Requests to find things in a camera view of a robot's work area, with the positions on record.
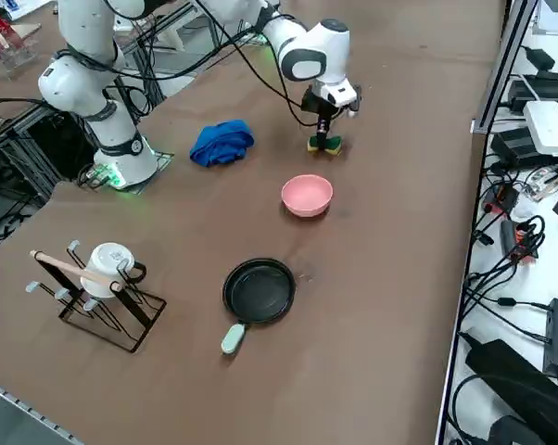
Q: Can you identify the red and black connector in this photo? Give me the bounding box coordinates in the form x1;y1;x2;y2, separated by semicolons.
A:
481;183;520;215

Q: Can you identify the white mug with black handle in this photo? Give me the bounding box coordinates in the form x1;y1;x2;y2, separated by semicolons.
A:
79;242;148;299

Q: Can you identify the aluminium frame post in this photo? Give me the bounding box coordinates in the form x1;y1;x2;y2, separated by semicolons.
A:
472;0;539;135

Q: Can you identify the packet of sticks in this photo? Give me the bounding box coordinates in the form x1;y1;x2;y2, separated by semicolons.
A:
526;162;558;204

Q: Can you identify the black pan with mint handle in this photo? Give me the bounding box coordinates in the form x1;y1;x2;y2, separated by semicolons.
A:
221;257;298;357

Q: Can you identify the white power box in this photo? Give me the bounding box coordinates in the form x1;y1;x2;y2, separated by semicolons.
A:
523;100;558;157

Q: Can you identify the pink bowl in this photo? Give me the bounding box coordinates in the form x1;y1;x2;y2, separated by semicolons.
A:
281;173;335;219

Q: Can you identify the black computer case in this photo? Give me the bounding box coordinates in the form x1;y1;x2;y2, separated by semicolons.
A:
26;109;100;183

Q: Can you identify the small black power adapter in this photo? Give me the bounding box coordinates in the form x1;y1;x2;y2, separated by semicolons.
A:
524;45;557;71

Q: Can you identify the clear rack with red items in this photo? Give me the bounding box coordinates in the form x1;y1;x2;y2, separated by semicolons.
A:
0;8;40;81

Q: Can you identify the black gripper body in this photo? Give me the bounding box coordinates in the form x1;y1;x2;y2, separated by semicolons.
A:
300;86;339;120

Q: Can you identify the aluminium table rail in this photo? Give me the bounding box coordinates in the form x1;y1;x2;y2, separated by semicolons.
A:
0;374;83;445

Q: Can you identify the black cable with inline block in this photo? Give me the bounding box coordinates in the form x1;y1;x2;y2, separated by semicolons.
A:
463;273;554;345

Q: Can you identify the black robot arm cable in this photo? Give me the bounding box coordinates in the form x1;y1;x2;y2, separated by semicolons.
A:
102;0;322;129

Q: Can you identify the green and yellow sponge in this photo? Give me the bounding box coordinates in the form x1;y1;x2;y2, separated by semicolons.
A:
306;133;344;158

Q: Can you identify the black wire mug rack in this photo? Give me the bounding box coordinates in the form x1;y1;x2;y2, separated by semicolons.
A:
28;239;168;354

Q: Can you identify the blue cloth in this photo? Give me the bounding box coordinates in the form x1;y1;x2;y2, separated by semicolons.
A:
188;119;256;169

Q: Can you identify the long black device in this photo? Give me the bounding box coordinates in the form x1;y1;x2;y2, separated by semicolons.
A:
508;71;558;112

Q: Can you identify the large black case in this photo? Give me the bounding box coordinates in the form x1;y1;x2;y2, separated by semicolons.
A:
463;339;558;445

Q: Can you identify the slim black adapter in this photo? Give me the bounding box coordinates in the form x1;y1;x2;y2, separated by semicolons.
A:
499;219;520;257

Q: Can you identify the orange and black connector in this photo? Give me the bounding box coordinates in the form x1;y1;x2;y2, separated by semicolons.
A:
510;225;540;264

